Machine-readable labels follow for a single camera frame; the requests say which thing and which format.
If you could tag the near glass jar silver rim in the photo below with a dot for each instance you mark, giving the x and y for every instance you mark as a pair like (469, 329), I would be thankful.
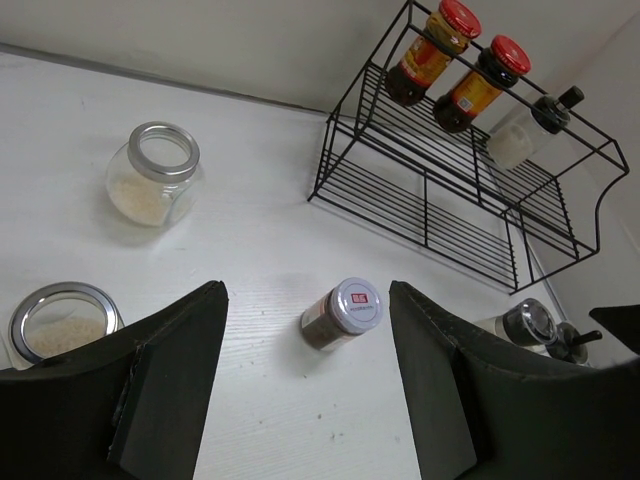
(56, 319)

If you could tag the red lid sauce jar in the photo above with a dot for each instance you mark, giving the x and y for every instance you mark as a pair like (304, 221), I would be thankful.
(498, 68)
(449, 29)

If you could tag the white lid spice jar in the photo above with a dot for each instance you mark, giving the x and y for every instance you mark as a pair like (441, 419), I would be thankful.
(349, 310)

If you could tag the glass jar silver rim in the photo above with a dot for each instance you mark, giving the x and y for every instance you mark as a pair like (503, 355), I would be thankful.
(56, 319)
(154, 178)

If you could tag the black cap grinder bottle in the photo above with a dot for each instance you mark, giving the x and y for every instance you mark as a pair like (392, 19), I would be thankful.
(570, 345)

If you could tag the silver cap grinder bottle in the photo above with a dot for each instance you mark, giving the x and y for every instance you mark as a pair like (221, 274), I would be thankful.
(528, 325)

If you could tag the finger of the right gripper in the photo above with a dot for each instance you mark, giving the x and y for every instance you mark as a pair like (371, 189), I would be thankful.
(623, 322)

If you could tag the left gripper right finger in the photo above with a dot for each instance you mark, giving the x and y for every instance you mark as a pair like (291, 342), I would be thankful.
(483, 408)

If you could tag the black wire rack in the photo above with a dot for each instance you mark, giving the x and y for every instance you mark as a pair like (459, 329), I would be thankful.
(394, 167)

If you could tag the black cap white powder bottle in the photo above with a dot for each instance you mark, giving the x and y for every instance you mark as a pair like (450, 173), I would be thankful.
(529, 132)

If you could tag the far glass jar silver rim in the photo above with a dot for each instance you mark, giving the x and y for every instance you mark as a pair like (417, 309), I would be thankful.
(154, 178)

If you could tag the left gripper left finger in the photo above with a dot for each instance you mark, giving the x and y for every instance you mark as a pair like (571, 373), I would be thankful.
(132, 405)

